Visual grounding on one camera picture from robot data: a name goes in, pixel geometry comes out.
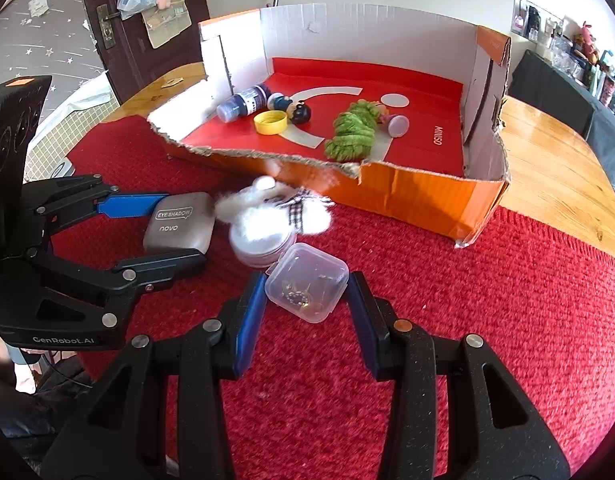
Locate dark brown door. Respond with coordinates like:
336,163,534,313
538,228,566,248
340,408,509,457
77,0,210,103

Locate black-haired boy figurine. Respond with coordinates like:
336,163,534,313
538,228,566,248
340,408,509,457
266,92,313,126

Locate white round jar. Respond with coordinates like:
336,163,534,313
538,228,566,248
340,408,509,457
228,210,298,268

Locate blue bottle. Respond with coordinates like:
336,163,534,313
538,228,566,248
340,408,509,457
216,85,272,123

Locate red plush toy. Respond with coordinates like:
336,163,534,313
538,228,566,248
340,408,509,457
573,21,601,63

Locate red knitted mat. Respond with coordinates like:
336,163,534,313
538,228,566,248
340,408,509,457
52,115,615,480

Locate orange and white cardboard box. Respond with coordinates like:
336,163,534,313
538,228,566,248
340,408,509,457
147,2,512,250

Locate hanging card sheets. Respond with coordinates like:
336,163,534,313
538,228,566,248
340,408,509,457
141,0,193,50

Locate green yarn plush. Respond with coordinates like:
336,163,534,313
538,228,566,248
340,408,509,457
325,100,383,163

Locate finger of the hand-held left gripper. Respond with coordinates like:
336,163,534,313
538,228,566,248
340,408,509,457
26,248,208,294
23,174,171,227

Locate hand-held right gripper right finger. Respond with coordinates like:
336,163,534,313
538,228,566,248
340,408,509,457
346,271,571,480

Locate wall mirror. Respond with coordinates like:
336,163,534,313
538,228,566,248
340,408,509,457
517,0,563,41

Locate grey eyeshadow case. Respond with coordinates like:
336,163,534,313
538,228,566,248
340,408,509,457
143,191,217,256

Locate yellow foam roll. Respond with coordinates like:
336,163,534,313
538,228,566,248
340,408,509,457
253,110,289,135

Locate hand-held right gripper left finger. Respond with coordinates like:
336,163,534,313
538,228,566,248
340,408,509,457
40,272,269,480

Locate white fluffy plush keychain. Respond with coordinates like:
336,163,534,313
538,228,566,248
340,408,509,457
214,176,334,236

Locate clear plastic box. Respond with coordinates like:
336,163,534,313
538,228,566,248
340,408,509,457
264,242,349,323

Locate row of cosmetic bottles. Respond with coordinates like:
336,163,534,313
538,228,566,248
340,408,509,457
547,15,615,126

